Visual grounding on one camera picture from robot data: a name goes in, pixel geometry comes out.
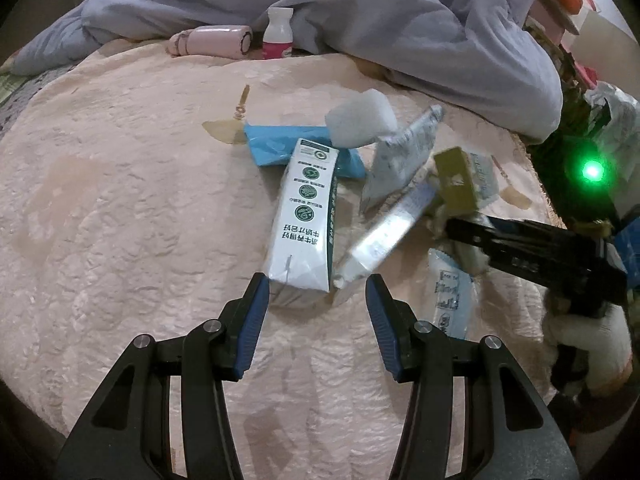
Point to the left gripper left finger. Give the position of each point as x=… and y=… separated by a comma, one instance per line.
x=123, y=432

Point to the white plastic bag pile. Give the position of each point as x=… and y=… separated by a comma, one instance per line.
x=619, y=140

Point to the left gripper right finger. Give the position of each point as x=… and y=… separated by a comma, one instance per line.
x=509, y=432

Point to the white green medicine box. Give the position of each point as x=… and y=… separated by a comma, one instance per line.
x=467, y=180

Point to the pink rolled case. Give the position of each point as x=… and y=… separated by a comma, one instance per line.
x=225, y=41

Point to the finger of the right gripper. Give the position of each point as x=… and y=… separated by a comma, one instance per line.
x=537, y=237
x=514, y=261

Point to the silver orange snack packet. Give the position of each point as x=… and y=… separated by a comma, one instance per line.
x=398, y=158

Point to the grey-blue duvet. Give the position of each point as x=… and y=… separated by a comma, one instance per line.
x=470, y=53

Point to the silver medicine box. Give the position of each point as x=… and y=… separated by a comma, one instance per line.
x=376, y=245

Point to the clear blue-print plastic wrapper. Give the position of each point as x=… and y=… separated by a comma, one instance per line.
x=450, y=293

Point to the right hand white glove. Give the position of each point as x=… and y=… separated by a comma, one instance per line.
x=606, y=340

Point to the blue plastic wrapper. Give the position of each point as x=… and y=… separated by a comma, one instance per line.
x=274, y=145

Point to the white foam block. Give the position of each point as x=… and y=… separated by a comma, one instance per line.
x=361, y=120

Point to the small white pink bottle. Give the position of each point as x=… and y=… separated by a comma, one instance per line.
x=277, y=41

